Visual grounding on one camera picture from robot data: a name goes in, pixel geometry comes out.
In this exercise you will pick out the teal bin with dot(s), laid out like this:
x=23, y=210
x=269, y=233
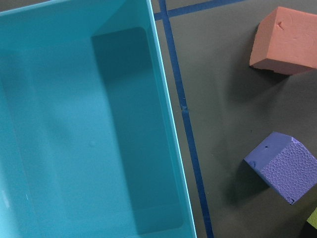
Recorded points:
x=88, y=144

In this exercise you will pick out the purple block left side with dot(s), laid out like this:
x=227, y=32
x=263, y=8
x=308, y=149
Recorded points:
x=285, y=164

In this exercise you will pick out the orange block left side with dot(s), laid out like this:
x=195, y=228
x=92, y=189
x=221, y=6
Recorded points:
x=286, y=42

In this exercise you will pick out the yellow block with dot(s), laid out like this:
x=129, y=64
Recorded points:
x=312, y=219

